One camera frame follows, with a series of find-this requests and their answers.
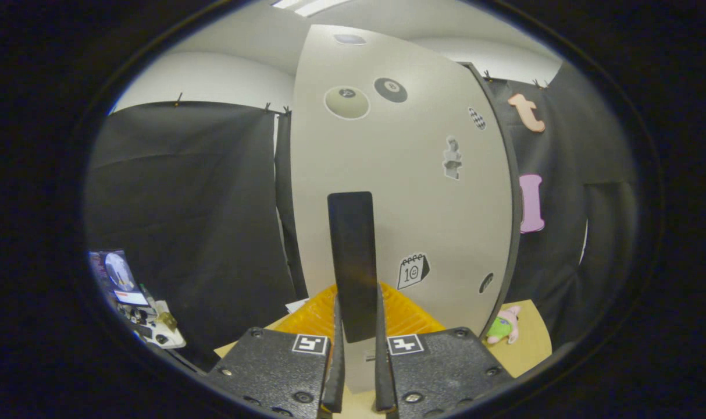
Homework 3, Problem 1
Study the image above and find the green pink plush toy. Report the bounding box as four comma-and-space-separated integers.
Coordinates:
485, 306, 522, 345

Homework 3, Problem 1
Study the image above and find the computer monitor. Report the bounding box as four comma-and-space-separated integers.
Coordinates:
88, 250, 151, 307

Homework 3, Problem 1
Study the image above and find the black door handle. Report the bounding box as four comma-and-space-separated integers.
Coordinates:
327, 191, 379, 344

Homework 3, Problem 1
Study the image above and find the ceiling light panel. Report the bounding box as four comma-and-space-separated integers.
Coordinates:
272, 0, 354, 17

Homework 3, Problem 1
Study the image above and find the black backdrop cloth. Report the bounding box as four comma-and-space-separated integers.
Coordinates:
85, 61, 639, 368

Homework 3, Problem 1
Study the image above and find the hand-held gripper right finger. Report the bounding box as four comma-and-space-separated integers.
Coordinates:
374, 282, 515, 417

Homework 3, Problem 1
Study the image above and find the grey shoe cabinet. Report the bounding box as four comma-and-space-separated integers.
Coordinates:
458, 61, 522, 341

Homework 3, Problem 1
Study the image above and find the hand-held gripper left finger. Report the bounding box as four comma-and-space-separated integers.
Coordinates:
205, 283, 347, 418

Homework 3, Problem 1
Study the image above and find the grey shoe cabinet door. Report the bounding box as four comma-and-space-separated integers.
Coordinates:
289, 24, 514, 394

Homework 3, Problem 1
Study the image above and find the white desk equipment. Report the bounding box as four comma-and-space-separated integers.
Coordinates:
117, 285, 187, 350

